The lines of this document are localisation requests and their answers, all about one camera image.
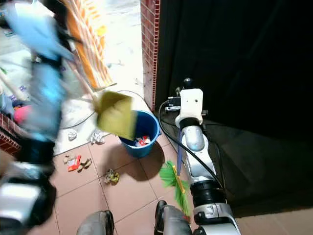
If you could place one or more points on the yellow dustpan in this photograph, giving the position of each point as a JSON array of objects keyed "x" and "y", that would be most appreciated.
[{"x": 117, "y": 115}]

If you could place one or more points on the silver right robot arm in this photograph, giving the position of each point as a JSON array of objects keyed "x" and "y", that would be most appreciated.
[{"x": 198, "y": 156}]

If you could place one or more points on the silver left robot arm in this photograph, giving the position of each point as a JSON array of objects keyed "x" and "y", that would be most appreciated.
[{"x": 46, "y": 103}]

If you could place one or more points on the orange white striped board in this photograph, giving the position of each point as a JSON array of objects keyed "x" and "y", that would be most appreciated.
[{"x": 90, "y": 44}]

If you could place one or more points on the blue plastic bucket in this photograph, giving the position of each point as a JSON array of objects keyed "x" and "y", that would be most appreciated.
[{"x": 149, "y": 128}]

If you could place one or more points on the red white wrapper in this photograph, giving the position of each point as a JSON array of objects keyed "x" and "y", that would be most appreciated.
[{"x": 143, "y": 141}]

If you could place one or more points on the black curtain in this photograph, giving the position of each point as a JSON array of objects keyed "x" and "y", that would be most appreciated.
[{"x": 234, "y": 58}]

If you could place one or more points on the pink plastic container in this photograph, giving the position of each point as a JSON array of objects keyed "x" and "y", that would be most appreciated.
[{"x": 21, "y": 114}]

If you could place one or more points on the white crumpled paper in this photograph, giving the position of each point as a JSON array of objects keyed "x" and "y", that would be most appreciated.
[
  {"x": 96, "y": 138},
  {"x": 72, "y": 135}
]

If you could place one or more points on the yellow crumpled wrapper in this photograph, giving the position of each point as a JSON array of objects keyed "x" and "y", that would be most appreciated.
[{"x": 111, "y": 176}]

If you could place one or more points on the grey right robot leg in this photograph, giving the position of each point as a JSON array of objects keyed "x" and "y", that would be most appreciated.
[{"x": 173, "y": 223}]

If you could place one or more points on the grey robot leg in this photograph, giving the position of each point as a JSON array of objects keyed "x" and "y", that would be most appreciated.
[
  {"x": 95, "y": 224},
  {"x": 173, "y": 223}
]

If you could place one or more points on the grey left robot leg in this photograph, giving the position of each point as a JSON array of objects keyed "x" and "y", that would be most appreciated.
[{"x": 95, "y": 224}]

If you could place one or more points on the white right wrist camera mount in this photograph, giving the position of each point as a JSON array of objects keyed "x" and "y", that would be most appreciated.
[{"x": 191, "y": 105}]

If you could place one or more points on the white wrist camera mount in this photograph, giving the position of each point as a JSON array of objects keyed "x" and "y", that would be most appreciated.
[
  {"x": 36, "y": 27},
  {"x": 191, "y": 105}
]

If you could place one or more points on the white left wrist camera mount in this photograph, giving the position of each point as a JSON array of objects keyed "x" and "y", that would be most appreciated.
[{"x": 36, "y": 27}]

